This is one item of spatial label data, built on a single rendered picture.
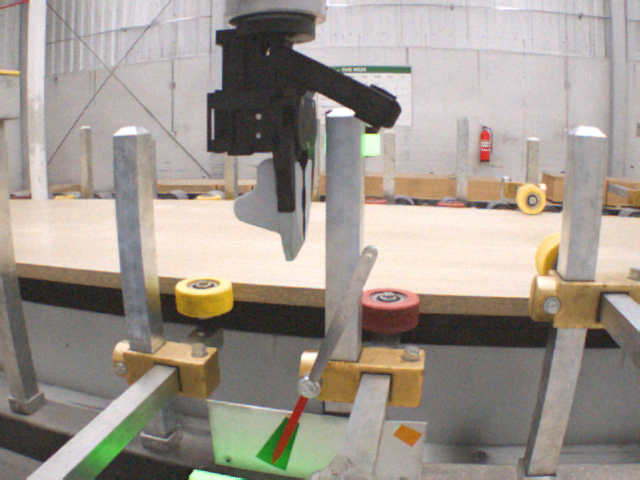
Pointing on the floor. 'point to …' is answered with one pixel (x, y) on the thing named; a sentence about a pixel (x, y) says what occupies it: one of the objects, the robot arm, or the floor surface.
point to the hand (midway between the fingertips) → (298, 246)
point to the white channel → (36, 98)
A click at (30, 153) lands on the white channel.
